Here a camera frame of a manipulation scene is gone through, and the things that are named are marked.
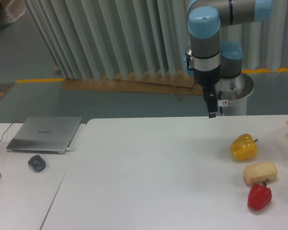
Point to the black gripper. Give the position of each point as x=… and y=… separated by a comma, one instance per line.
x=208, y=79

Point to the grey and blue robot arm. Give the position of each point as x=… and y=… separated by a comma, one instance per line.
x=216, y=64

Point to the yellow bell pepper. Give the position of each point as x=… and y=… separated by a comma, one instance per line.
x=243, y=148

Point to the red bell pepper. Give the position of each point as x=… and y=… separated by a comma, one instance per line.
x=259, y=196

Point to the brown cardboard sheet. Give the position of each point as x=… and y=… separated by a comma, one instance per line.
x=179, y=84

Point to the beige bread loaf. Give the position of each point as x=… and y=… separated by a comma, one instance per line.
x=260, y=172

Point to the pale green pleated curtain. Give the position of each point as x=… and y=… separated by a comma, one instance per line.
x=106, y=38

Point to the white usb plug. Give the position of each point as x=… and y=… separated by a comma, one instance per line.
x=70, y=150

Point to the silver closed laptop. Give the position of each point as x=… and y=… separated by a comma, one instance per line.
x=45, y=134

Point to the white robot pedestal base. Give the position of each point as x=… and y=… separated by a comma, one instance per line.
x=232, y=95

